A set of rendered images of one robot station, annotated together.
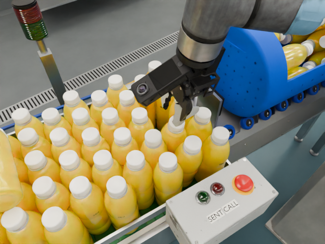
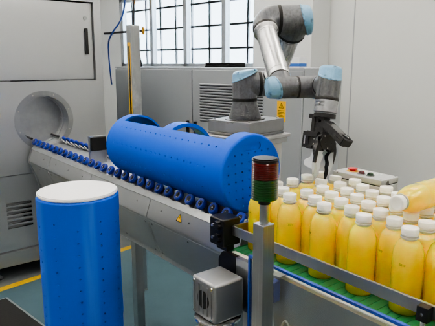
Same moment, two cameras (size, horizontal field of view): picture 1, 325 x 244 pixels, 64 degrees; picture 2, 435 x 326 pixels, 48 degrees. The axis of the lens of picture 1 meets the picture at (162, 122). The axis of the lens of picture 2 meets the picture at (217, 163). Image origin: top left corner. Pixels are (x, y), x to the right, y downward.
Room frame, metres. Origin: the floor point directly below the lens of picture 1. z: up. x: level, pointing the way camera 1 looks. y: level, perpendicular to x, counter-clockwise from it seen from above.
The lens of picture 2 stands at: (0.95, 1.46, 1.47)
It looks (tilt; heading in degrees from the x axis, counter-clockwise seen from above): 11 degrees down; 262
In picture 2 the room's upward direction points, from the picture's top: straight up
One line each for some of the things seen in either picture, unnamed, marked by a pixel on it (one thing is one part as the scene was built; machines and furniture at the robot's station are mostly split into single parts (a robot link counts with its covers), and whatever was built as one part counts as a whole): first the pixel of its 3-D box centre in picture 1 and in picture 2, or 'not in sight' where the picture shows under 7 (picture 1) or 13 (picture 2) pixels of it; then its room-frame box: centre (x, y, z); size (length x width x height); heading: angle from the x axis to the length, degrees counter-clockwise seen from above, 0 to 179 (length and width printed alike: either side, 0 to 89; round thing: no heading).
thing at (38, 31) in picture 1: (34, 26); (264, 188); (0.68, 0.37, 1.18); 0.06 x 0.06 x 0.05
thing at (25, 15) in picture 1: (27, 11); (265, 169); (0.68, 0.37, 1.23); 0.06 x 0.06 x 0.04
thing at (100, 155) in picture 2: not in sight; (98, 149); (1.24, -1.30, 1.00); 0.10 x 0.04 x 0.15; 30
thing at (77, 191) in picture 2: not in sight; (77, 191); (1.21, -0.28, 1.03); 0.28 x 0.28 x 0.01
